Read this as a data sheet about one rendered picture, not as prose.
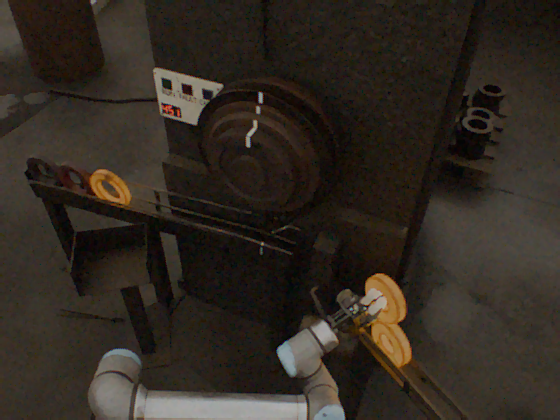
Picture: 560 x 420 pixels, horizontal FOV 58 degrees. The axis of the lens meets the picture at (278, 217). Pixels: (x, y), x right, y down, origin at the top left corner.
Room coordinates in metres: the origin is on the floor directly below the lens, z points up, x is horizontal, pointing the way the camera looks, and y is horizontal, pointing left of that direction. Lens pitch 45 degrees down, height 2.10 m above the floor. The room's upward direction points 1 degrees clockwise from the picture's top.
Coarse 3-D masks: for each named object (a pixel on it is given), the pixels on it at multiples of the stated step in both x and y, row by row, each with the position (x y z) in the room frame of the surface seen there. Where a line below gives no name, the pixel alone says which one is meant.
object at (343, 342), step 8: (312, 312) 1.07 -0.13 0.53; (304, 320) 1.04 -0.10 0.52; (312, 320) 1.04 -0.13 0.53; (304, 328) 1.01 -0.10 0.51; (344, 336) 0.97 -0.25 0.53; (352, 336) 0.97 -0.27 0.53; (344, 344) 0.95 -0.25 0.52; (352, 344) 0.95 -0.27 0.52; (328, 352) 0.95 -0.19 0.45; (336, 352) 0.94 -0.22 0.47; (344, 352) 0.93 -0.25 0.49; (352, 352) 0.93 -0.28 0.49
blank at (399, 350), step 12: (372, 324) 0.90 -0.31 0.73; (384, 324) 0.86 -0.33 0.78; (396, 324) 0.86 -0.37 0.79; (372, 336) 0.89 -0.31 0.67; (384, 336) 0.87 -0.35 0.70; (396, 336) 0.82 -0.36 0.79; (384, 348) 0.84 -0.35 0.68; (396, 348) 0.80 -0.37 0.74; (408, 348) 0.79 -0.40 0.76; (396, 360) 0.79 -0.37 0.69; (408, 360) 0.78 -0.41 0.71
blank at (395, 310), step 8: (368, 280) 0.96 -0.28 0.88; (376, 280) 0.93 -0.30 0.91; (384, 280) 0.92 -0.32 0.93; (392, 280) 0.92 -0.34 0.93; (368, 288) 0.95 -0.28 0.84; (376, 288) 0.92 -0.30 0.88; (384, 288) 0.90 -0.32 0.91; (392, 288) 0.89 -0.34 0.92; (392, 296) 0.87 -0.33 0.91; (400, 296) 0.87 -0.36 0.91; (392, 304) 0.86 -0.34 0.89; (400, 304) 0.86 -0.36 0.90; (384, 312) 0.88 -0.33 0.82; (392, 312) 0.86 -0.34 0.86; (400, 312) 0.84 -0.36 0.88; (384, 320) 0.87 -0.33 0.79; (392, 320) 0.85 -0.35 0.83
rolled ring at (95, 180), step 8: (96, 176) 1.56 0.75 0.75; (104, 176) 1.54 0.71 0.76; (112, 176) 1.54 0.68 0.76; (96, 184) 1.57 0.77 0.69; (112, 184) 1.52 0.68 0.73; (120, 184) 1.52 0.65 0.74; (96, 192) 1.57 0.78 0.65; (104, 192) 1.58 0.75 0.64; (120, 192) 1.51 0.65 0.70; (128, 192) 1.52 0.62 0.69; (120, 200) 1.52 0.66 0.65; (128, 200) 1.52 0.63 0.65
